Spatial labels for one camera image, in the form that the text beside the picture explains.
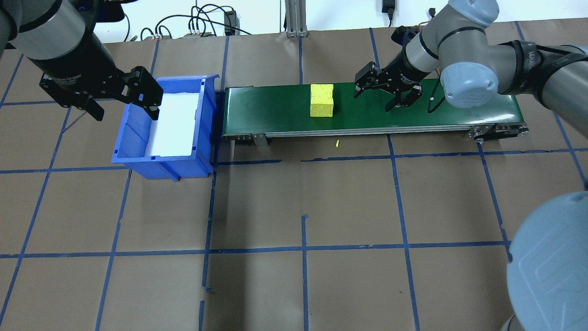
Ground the yellow foam block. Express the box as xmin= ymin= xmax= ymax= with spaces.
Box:
xmin=310 ymin=83 xmax=334 ymax=118

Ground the white foam liner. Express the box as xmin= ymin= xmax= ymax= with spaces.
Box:
xmin=145 ymin=91 xmax=204 ymax=157

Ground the blue plastic bin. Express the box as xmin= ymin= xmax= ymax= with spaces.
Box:
xmin=112 ymin=74 xmax=219 ymax=182

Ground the white desk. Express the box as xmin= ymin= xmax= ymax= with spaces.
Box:
xmin=99 ymin=0 xmax=453 ymax=44

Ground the green belt conveyor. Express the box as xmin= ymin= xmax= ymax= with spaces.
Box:
xmin=221 ymin=78 xmax=530 ymax=147

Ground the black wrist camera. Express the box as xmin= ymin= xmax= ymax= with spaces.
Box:
xmin=390 ymin=25 xmax=421 ymax=46
xmin=76 ymin=0 xmax=138 ymax=23

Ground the aluminium upright post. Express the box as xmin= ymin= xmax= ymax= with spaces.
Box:
xmin=285 ymin=0 xmax=309 ymax=38

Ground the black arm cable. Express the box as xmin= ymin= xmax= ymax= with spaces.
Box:
xmin=427 ymin=40 xmax=588 ymax=114

